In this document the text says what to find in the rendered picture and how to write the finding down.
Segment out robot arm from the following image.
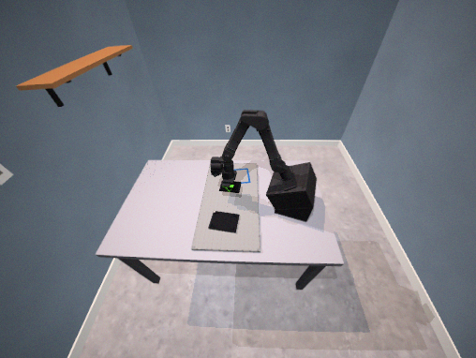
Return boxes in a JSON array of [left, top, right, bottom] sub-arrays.
[[211, 110, 297, 191]]

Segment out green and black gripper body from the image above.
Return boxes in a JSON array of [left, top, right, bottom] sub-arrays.
[[222, 170, 237, 186]]

